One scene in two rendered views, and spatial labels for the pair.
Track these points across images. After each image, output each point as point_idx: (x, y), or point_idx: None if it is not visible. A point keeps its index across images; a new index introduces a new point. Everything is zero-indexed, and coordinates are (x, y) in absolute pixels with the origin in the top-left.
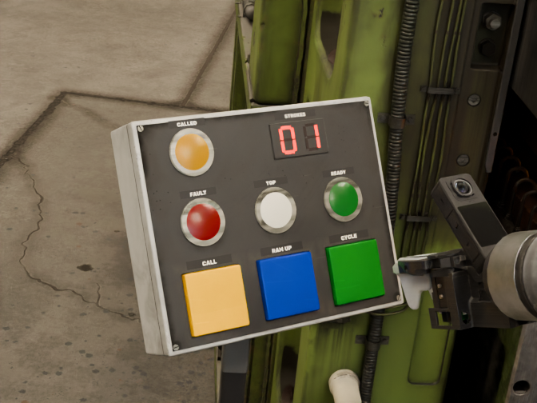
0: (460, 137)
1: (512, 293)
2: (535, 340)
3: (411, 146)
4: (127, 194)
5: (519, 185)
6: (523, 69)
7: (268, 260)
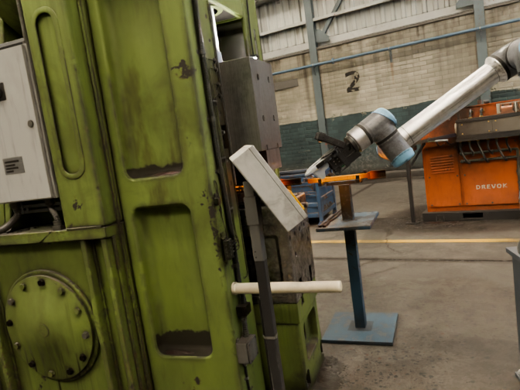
0: (228, 174)
1: (366, 138)
2: None
3: None
4: (256, 176)
5: None
6: (235, 145)
7: None
